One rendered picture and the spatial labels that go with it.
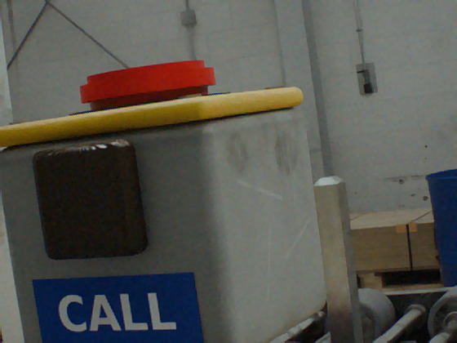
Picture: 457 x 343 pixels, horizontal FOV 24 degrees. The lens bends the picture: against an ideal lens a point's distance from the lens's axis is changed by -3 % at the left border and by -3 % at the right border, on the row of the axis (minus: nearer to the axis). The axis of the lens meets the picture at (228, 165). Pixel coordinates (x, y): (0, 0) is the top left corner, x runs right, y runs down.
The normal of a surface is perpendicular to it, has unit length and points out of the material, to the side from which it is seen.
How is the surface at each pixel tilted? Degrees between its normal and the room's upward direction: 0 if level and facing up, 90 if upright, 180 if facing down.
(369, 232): 90
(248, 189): 90
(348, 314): 90
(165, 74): 90
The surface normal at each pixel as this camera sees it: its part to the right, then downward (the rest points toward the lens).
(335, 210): -0.43, 0.11
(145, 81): 0.06, 0.04
